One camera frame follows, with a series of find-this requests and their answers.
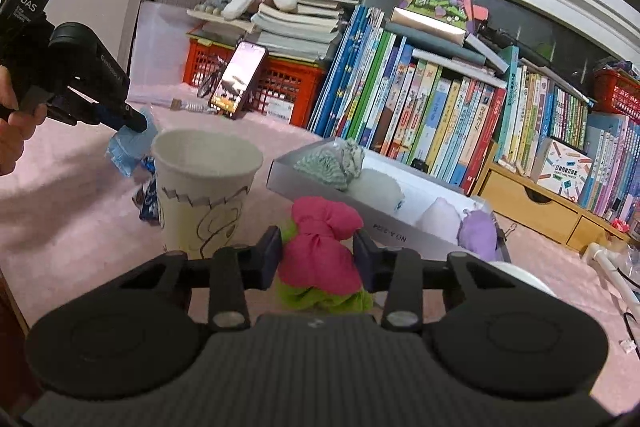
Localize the pink tablecloth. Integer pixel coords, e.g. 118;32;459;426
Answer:
0;97;640;388

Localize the stack of flat books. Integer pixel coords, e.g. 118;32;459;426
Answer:
250;0;361;62

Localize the row of blue spine books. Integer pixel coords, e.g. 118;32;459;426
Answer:
582;112;640;220

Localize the row of slim green books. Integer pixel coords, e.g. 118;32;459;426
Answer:
492;47;591;172

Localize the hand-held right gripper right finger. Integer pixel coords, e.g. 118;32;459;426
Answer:
352;229;506;333

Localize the red plastic crate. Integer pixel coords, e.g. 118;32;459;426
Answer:
182;34;328;128

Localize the pile of books lying flat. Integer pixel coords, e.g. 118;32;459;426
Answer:
385;22;511;88

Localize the miniature bicycle model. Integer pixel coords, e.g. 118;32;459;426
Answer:
197;57;226;100

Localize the navy patterned scrunchie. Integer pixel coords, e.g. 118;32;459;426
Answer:
132;154;162;225

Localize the purple plush pad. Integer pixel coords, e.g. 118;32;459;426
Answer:
457;208;501;263

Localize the row of tall picture books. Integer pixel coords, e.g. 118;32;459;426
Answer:
307;4;506;195

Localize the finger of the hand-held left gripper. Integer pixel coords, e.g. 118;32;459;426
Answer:
97;102;149;132

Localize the black cable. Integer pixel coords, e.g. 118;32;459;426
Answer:
607;264;640;348

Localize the smartphone on stand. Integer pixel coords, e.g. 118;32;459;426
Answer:
207;41;268;120

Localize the red plastic basket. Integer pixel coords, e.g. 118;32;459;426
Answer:
592;67;640;122

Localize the green checked scrunchie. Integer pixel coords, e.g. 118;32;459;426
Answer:
292;139;365;192

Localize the black binder clip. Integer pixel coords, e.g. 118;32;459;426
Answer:
495;217;521;243

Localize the grey shallow box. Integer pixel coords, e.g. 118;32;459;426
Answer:
266;138;513;264

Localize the paper cup with dog drawing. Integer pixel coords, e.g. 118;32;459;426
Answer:
482;261;558;298

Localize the cream flat board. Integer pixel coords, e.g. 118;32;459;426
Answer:
186;4;261;35

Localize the white tubular frame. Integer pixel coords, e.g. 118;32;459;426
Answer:
582;242;640;303

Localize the white box with colourful print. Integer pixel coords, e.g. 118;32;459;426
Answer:
530;137;593;200

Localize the wooden drawer organiser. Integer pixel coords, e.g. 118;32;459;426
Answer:
472;139;640;253

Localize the paper cup with black drawing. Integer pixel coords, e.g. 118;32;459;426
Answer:
151;129;264;260

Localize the white fluffy ball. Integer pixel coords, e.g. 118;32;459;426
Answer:
350;169;406;212

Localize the pink and green scrunchie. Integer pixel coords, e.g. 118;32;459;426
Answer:
274;197;375;314

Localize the light blue cloth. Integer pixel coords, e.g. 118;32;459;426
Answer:
105;107;158;178

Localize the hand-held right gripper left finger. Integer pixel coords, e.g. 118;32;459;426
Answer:
120;224;283;332

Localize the person's left hand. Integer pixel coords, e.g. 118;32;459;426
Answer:
0;66;47;178

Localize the black cylindrical device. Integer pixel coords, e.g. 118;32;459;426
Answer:
472;22;536;52

